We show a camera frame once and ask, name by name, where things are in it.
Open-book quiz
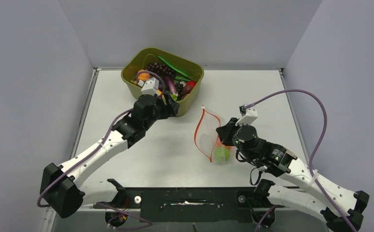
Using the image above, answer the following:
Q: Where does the clear zip bag orange zipper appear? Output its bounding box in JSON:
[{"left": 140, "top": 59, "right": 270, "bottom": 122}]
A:
[{"left": 194, "top": 105, "right": 233, "bottom": 164}]

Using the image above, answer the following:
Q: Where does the light green toy cabbage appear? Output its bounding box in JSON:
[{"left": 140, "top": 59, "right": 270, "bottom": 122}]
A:
[{"left": 213, "top": 146, "right": 231, "bottom": 163}]

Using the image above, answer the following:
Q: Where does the olive green plastic bin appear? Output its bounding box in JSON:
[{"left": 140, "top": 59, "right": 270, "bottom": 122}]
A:
[{"left": 121, "top": 47, "right": 204, "bottom": 116}]

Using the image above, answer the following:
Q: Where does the orange toy fruit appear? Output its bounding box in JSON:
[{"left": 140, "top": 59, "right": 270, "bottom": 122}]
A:
[{"left": 216, "top": 140, "right": 225, "bottom": 148}]

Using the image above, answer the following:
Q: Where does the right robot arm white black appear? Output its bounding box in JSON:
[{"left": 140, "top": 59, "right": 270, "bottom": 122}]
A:
[{"left": 216, "top": 118, "right": 369, "bottom": 232}]

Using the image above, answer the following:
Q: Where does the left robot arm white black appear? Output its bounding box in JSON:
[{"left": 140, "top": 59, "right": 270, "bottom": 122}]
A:
[{"left": 37, "top": 93, "right": 180, "bottom": 218}]

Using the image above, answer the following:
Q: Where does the small purple eggplant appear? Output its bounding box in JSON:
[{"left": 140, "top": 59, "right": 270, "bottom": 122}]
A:
[{"left": 164, "top": 76, "right": 178, "bottom": 96}]

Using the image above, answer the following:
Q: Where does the dark blue grape cluster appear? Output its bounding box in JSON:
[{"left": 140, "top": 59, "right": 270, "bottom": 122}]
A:
[{"left": 175, "top": 83, "right": 184, "bottom": 101}]

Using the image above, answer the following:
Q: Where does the brown red toy fruit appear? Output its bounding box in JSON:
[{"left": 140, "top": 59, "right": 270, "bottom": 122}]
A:
[{"left": 182, "top": 85, "right": 193, "bottom": 96}]

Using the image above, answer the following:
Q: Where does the small green cucumber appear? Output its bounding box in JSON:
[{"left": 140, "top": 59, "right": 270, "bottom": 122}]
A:
[{"left": 175, "top": 76, "right": 191, "bottom": 83}]

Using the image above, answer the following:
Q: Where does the red toy tomato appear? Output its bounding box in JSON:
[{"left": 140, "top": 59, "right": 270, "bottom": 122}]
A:
[{"left": 186, "top": 81, "right": 197, "bottom": 88}]

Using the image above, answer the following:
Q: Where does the dark red grape bunch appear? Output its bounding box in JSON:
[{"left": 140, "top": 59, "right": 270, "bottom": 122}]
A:
[{"left": 146, "top": 62, "right": 175, "bottom": 78}]

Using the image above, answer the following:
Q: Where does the long green bean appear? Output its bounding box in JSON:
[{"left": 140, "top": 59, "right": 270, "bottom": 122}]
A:
[{"left": 157, "top": 56, "right": 190, "bottom": 79}]

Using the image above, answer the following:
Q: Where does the peach toy fruit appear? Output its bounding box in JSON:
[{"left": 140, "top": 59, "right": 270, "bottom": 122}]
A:
[{"left": 137, "top": 70, "right": 151, "bottom": 82}]

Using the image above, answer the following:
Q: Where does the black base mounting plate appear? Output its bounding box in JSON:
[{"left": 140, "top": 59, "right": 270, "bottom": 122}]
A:
[{"left": 107, "top": 187, "right": 272, "bottom": 223}]

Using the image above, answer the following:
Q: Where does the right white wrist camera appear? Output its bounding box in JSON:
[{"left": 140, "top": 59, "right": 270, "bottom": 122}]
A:
[{"left": 235, "top": 105, "right": 259, "bottom": 126}]

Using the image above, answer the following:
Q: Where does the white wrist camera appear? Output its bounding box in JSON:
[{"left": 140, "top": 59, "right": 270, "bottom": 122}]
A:
[
  {"left": 235, "top": 105, "right": 259, "bottom": 126},
  {"left": 141, "top": 78, "right": 159, "bottom": 96}
]

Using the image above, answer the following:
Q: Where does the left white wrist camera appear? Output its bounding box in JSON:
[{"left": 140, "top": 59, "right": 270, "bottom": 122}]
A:
[{"left": 141, "top": 78, "right": 159, "bottom": 96}]

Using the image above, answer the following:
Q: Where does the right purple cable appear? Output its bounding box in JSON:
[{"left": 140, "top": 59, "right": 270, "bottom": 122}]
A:
[{"left": 240, "top": 89, "right": 359, "bottom": 232}]

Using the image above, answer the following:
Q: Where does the purple cable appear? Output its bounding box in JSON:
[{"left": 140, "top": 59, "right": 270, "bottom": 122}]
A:
[
  {"left": 36, "top": 70, "right": 167, "bottom": 208},
  {"left": 240, "top": 89, "right": 359, "bottom": 232}
]

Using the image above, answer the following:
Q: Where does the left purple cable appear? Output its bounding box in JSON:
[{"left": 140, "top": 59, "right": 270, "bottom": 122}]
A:
[{"left": 36, "top": 70, "right": 167, "bottom": 208}]

